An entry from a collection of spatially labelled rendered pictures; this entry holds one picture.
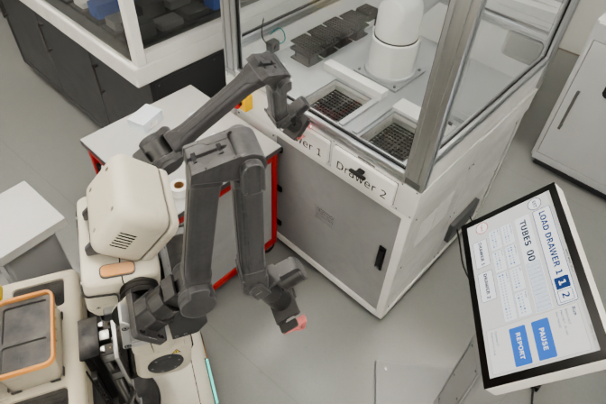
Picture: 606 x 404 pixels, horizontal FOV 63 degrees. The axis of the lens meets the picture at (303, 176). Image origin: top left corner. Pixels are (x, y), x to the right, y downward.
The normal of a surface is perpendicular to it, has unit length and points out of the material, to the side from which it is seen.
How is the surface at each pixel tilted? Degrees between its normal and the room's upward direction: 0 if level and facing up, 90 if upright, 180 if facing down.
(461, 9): 90
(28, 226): 0
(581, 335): 50
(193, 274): 82
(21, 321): 0
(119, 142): 0
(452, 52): 90
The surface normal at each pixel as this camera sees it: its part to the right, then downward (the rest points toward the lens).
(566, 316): -0.73, -0.54
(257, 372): 0.04, -0.70
